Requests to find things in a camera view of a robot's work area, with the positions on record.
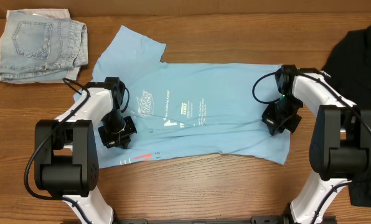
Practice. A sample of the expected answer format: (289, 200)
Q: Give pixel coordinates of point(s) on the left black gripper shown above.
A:
(117, 135)

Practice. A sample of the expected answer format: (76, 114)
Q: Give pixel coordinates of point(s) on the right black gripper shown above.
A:
(281, 119)

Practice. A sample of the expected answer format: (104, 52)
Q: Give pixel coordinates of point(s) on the light blue printed t-shirt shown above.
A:
(188, 109)

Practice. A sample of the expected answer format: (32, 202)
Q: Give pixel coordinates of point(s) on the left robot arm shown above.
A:
(64, 165)

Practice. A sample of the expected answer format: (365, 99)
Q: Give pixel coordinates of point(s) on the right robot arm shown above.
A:
(340, 148)

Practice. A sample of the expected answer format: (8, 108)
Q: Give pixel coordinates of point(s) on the black t-shirt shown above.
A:
(349, 67)

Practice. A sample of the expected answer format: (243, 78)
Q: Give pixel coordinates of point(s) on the folded light denim shorts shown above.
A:
(37, 48)

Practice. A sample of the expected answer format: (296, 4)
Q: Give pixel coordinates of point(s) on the folded pale pink garment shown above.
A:
(55, 77)

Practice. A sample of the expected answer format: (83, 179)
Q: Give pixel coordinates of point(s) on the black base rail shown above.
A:
(201, 221)

